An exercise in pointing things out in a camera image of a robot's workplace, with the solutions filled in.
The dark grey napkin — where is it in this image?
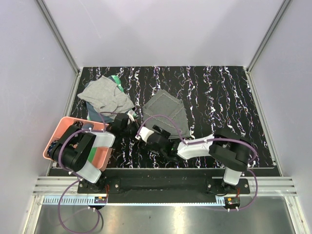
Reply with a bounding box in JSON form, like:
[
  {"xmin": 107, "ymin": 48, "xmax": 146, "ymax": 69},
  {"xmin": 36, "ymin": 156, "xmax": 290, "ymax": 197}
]
[{"xmin": 142, "ymin": 89, "xmax": 190, "ymax": 139}]

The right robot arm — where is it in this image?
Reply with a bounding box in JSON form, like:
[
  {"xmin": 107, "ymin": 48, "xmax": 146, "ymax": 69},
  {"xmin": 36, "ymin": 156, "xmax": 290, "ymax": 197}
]
[{"xmin": 136, "ymin": 127, "xmax": 256, "ymax": 193}]

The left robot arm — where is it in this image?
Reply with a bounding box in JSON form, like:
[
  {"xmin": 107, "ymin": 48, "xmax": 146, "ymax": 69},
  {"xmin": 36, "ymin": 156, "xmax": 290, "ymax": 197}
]
[{"xmin": 43, "ymin": 113, "xmax": 138, "ymax": 193}]

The dark blue cloth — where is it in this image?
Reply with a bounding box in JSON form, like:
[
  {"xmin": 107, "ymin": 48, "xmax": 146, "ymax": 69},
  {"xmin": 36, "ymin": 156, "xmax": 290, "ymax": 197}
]
[{"xmin": 85, "ymin": 102, "xmax": 114, "ymax": 123}]

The light grey cloth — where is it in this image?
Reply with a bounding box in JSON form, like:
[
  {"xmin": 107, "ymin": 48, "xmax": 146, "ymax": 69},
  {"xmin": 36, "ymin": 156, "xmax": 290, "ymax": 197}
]
[{"xmin": 78, "ymin": 76, "xmax": 135, "ymax": 113}]

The green oval object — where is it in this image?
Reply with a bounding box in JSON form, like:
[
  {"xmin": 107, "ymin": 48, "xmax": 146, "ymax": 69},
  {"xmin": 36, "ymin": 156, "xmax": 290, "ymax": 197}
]
[{"xmin": 88, "ymin": 148, "xmax": 97, "ymax": 163}]

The pink divided tray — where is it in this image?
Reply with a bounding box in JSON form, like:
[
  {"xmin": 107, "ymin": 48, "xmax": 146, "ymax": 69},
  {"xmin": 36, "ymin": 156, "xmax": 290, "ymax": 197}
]
[{"xmin": 43, "ymin": 117, "xmax": 116, "ymax": 171}]

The green packet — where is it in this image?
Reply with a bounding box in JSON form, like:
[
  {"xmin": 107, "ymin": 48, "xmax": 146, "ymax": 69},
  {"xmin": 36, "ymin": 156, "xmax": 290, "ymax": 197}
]
[{"xmin": 108, "ymin": 75, "xmax": 138, "ymax": 120}]

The black blue patterned object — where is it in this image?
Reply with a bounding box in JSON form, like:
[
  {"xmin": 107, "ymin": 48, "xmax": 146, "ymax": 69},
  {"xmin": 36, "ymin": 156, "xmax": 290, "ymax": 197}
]
[{"xmin": 47, "ymin": 140, "xmax": 58, "ymax": 158}]

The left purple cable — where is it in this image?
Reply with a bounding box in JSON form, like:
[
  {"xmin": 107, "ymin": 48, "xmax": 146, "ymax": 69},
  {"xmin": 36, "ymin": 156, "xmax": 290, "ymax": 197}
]
[{"xmin": 58, "ymin": 111, "xmax": 127, "ymax": 234}]

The purple cable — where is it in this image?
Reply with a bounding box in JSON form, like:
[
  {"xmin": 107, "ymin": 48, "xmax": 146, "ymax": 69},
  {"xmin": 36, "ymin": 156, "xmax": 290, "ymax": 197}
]
[
  {"xmin": 58, "ymin": 111, "xmax": 127, "ymax": 234},
  {"xmin": 136, "ymin": 114, "xmax": 259, "ymax": 212}
]

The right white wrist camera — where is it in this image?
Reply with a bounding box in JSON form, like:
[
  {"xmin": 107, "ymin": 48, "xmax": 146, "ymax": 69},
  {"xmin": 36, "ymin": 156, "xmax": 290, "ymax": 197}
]
[{"xmin": 135, "ymin": 127, "xmax": 154, "ymax": 143}]

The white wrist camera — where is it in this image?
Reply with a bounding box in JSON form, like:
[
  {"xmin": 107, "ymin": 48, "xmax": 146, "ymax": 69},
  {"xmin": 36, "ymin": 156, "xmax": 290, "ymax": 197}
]
[
  {"xmin": 135, "ymin": 127, "xmax": 154, "ymax": 143},
  {"xmin": 127, "ymin": 110, "xmax": 138, "ymax": 122}
]

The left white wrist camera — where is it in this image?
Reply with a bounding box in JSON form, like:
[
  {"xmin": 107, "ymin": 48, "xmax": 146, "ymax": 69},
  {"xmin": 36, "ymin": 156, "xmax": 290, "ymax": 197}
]
[{"xmin": 127, "ymin": 110, "xmax": 138, "ymax": 122}]

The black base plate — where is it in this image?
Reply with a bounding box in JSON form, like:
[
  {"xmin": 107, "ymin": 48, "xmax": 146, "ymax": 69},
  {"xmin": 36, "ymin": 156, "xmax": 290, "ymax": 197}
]
[{"xmin": 78, "ymin": 169, "xmax": 251, "ymax": 205}]

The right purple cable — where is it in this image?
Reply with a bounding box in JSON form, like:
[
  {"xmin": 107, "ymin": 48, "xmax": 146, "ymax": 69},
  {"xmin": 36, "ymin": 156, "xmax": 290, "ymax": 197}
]
[{"xmin": 136, "ymin": 114, "xmax": 259, "ymax": 212}]

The left aluminium frame post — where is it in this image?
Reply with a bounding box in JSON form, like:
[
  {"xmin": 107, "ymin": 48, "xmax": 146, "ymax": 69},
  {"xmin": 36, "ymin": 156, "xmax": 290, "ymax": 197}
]
[{"xmin": 35, "ymin": 0, "xmax": 80, "ymax": 75}]

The aluminium frame post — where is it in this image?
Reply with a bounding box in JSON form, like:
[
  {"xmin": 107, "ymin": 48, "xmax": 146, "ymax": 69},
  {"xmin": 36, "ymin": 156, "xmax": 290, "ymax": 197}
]
[
  {"xmin": 246, "ymin": 0, "xmax": 292, "ymax": 73},
  {"xmin": 35, "ymin": 0, "xmax": 80, "ymax": 75}
]

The right aluminium frame post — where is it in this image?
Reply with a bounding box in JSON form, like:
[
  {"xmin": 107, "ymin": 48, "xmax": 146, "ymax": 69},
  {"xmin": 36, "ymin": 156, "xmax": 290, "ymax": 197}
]
[{"xmin": 246, "ymin": 0, "xmax": 292, "ymax": 73}]

